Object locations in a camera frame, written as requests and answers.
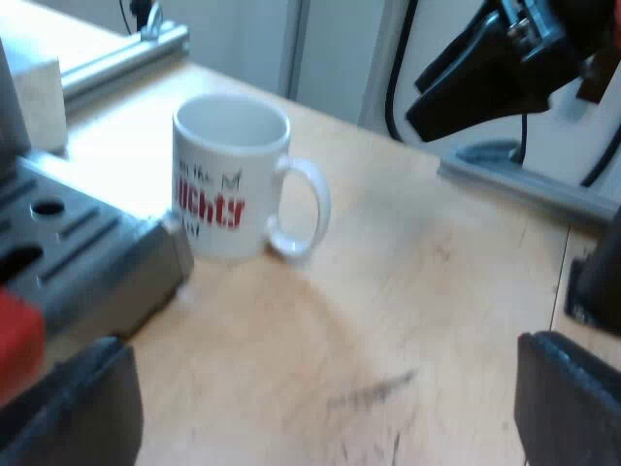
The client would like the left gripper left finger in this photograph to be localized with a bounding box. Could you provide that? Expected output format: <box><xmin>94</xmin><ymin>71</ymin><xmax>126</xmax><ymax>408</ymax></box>
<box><xmin>0</xmin><ymin>336</ymin><xmax>145</xmax><ymax>466</ymax></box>

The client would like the filter holder with red-ended handle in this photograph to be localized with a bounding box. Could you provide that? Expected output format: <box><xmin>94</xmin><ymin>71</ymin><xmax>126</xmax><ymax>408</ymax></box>
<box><xmin>0</xmin><ymin>246</ymin><xmax>48</xmax><ymax>410</ymax></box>

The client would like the metal block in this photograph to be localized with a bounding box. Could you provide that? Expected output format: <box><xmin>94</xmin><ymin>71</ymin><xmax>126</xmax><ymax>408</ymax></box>
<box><xmin>11</xmin><ymin>56</ymin><xmax>70</xmax><ymax>155</ymax></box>

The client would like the black cable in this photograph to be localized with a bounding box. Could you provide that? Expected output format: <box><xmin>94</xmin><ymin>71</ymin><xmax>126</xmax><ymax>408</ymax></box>
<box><xmin>384</xmin><ymin>0</ymin><xmax>420</xmax><ymax>143</ymax></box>

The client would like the white mug with red and black print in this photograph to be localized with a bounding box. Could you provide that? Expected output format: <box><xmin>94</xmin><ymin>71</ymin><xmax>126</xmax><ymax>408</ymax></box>
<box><xmin>171</xmin><ymin>93</ymin><xmax>333</xmax><ymax>266</ymax></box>

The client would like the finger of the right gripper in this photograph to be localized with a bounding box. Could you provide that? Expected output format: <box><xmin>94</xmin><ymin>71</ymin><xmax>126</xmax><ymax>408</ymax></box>
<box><xmin>413</xmin><ymin>11</ymin><xmax>507</xmax><ymax>94</ymax></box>
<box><xmin>406</xmin><ymin>47</ymin><xmax>555</xmax><ymax>144</ymax></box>

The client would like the steel espresso machine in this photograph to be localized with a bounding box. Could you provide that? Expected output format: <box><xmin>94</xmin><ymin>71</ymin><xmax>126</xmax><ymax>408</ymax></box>
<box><xmin>0</xmin><ymin>37</ymin><xmax>196</xmax><ymax>342</ymax></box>

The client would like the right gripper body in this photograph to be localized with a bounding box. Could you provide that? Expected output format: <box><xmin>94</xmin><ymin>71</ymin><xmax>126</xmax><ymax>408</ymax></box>
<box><xmin>492</xmin><ymin>0</ymin><xmax>621</xmax><ymax>98</ymax></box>

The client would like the aluminium rail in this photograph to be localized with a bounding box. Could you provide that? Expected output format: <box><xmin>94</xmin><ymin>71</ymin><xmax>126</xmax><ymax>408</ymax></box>
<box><xmin>436</xmin><ymin>139</ymin><xmax>621</xmax><ymax>225</ymax></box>
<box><xmin>59</xmin><ymin>22</ymin><xmax>191</xmax><ymax>104</ymax></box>

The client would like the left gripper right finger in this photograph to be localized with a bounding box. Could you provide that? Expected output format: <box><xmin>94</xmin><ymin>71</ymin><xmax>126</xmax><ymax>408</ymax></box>
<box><xmin>513</xmin><ymin>331</ymin><xmax>621</xmax><ymax>466</ymax></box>

